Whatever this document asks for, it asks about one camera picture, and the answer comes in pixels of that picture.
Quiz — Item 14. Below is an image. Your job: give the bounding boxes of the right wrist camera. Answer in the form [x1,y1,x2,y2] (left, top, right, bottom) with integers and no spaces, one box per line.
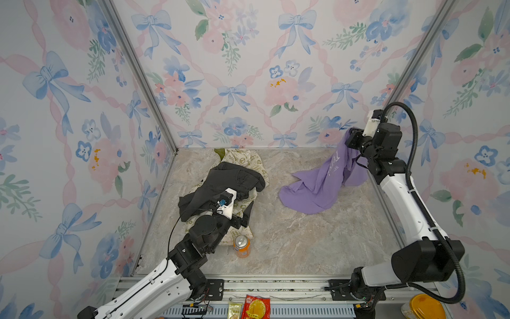
[362,109,383,138]

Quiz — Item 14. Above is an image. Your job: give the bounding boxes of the purple cloth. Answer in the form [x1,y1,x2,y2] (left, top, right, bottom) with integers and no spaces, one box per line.
[279,132,368,215]

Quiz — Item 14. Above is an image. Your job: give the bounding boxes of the left aluminium corner post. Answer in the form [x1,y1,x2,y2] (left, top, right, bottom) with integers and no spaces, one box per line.
[98,0,178,156]

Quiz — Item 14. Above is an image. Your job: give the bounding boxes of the orange soda can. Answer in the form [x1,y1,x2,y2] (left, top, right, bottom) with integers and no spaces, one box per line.
[234,235,250,258]

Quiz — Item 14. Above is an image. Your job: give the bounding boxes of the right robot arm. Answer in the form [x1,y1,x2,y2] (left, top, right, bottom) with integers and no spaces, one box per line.
[324,102,466,318]

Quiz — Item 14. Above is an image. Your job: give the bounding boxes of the aluminium corner post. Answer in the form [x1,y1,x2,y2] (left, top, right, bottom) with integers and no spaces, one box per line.
[98,0,178,156]
[360,0,458,154]

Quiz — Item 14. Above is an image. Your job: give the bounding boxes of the dark grey cloth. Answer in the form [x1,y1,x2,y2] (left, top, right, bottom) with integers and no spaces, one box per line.
[178,162,266,222]

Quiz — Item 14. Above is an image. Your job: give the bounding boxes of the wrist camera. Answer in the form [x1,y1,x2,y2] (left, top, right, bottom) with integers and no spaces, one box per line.
[362,109,383,138]
[215,188,237,219]

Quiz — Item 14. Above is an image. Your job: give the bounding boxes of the yellow green snack packet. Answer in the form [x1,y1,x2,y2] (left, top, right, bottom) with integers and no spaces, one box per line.
[227,302,244,319]

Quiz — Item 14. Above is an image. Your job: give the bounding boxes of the red snack packet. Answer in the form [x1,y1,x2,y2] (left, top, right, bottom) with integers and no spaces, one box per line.
[241,295,271,319]

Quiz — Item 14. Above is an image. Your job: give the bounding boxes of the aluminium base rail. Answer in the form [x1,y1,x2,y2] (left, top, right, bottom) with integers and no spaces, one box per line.
[112,275,421,318]

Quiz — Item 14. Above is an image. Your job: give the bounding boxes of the right aluminium corner post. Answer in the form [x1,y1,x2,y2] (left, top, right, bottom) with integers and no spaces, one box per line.
[360,0,458,154]

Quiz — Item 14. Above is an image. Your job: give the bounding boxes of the yellow lidded container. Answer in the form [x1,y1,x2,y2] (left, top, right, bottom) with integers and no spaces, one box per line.
[401,294,446,319]

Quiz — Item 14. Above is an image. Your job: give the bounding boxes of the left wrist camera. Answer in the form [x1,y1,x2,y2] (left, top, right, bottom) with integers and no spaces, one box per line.
[215,188,237,219]

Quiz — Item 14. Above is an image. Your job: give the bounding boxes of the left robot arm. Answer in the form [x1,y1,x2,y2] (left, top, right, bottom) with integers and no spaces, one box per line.
[77,203,253,318]

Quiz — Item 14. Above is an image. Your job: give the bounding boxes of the cream patterned cloth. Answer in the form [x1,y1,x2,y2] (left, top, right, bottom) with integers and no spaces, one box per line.
[182,148,270,247]

